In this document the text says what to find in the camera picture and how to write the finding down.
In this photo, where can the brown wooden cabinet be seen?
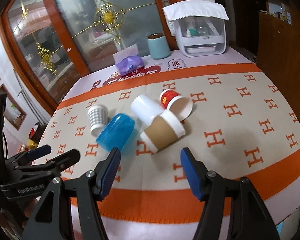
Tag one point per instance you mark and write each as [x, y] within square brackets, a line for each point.
[279, 55]

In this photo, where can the purple tissue pack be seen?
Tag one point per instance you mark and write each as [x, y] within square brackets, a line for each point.
[128, 60]

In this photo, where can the red paper cup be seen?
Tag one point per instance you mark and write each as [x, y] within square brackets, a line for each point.
[178, 104]

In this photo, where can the blue translucent plastic cup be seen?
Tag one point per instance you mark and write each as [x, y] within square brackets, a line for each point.
[116, 133]

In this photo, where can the wooden glass sliding door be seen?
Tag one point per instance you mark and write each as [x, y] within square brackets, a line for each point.
[52, 43]

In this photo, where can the brown sleeved paper cup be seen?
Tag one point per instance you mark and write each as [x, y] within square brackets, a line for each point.
[164, 130]

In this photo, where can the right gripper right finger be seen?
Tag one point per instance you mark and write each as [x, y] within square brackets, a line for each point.
[249, 216]

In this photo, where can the grey checked paper cup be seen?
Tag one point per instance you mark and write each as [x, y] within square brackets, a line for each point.
[98, 119]

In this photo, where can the white folded cloth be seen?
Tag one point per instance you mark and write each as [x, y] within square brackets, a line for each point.
[194, 8]

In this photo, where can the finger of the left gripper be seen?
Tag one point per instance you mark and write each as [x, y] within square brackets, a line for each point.
[27, 157]
[60, 162]

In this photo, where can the plain white cup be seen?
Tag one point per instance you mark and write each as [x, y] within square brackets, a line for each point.
[146, 109]

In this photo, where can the teal cylindrical canister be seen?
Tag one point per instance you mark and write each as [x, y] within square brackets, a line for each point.
[158, 46]

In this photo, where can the orange H-pattern blanket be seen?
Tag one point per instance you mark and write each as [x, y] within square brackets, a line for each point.
[190, 119]

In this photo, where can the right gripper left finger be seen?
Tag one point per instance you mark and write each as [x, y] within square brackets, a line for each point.
[51, 217]

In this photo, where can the white desktop storage box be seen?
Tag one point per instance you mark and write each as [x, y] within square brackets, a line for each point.
[199, 36]

